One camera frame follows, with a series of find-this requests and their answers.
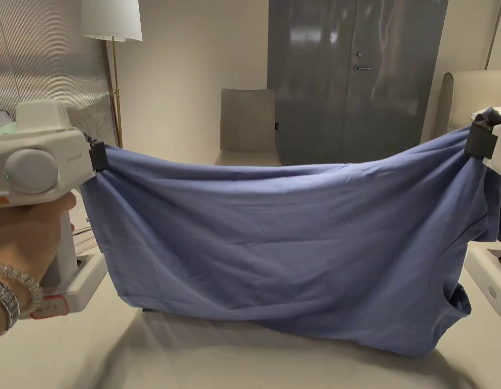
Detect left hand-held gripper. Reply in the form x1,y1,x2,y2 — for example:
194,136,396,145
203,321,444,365
0,100,109,321

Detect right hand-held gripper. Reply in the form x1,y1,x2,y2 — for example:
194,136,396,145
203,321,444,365
465,107,501,319

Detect blue shirt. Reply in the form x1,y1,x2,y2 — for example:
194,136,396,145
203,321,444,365
81,135,501,358

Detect person's left forearm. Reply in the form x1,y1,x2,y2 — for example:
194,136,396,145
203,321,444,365
0,261,45,350

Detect person's left hand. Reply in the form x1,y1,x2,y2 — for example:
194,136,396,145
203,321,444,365
0,193,78,286

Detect white papers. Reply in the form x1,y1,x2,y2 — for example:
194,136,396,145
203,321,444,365
69,193,99,249

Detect grey double door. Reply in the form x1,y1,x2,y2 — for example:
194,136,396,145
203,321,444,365
268,0,449,166

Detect floor lamp with white shade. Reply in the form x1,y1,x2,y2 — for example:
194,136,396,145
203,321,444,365
81,0,144,149

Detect beige upholstered chair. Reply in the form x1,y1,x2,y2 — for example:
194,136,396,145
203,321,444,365
214,88,283,167

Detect bed with beige sheet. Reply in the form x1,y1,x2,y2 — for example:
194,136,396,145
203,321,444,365
0,141,501,389

